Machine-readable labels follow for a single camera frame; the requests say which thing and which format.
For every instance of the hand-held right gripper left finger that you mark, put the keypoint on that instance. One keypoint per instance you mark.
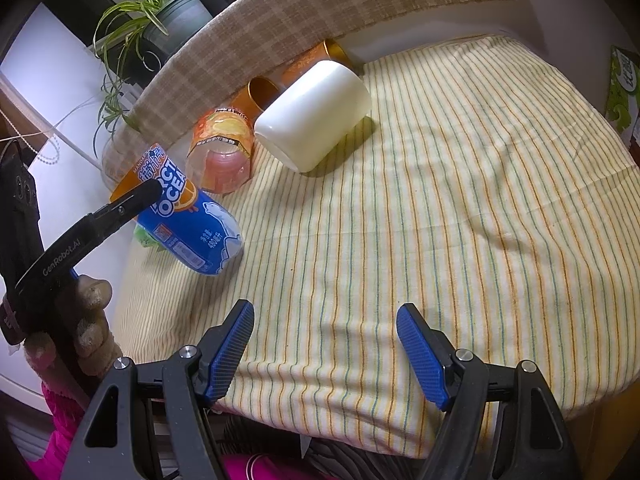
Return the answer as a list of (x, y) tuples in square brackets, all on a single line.
[(231, 352)]

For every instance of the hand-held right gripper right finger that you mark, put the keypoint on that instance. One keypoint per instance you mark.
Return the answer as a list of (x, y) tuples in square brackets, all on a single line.
[(419, 357)]

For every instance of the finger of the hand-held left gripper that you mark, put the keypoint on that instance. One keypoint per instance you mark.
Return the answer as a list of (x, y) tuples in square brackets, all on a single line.
[(75, 245)]

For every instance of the white cup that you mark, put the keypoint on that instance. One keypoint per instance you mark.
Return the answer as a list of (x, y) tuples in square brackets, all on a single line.
[(310, 115)]

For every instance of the person's left forearm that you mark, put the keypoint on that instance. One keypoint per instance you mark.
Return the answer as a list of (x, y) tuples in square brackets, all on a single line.
[(62, 425)]

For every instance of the clear cup with orange label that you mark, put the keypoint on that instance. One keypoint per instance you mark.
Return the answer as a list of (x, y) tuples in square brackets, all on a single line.
[(220, 165)]

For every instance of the orange metallic cup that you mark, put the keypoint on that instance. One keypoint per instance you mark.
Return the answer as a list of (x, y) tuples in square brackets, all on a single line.
[(304, 63), (244, 103)]

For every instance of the person's left hand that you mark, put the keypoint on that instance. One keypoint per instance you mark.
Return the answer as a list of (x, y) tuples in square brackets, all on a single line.
[(92, 340)]

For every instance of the small green object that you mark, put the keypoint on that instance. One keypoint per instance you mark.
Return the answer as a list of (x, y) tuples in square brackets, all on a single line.
[(145, 239)]

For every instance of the pink clothing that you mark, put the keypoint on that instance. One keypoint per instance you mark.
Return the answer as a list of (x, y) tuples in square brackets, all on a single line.
[(260, 467)]

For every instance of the dark striped cloth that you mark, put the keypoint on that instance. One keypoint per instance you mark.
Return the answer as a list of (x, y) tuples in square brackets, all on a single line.
[(350, 462)]

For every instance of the blue and orange plastic bottle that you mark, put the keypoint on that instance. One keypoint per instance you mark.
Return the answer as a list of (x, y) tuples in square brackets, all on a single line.
[(200, 225)]

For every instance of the striped yellow tablecloth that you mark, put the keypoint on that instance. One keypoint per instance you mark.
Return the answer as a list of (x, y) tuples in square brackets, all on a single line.
[(400, 210)]

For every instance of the green spider plant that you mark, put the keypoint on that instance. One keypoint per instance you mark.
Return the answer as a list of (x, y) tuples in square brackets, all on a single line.
[(134, 10)]

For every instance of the dark grey plant pot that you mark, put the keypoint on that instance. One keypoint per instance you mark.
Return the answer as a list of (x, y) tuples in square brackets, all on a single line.
[(185, 21)]

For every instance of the beige checked cloth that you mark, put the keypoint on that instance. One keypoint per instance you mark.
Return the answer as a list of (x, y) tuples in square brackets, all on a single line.
[(300, 5)]

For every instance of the green and white box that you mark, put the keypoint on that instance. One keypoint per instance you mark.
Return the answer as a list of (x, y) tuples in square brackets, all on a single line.
[(625, 100)]

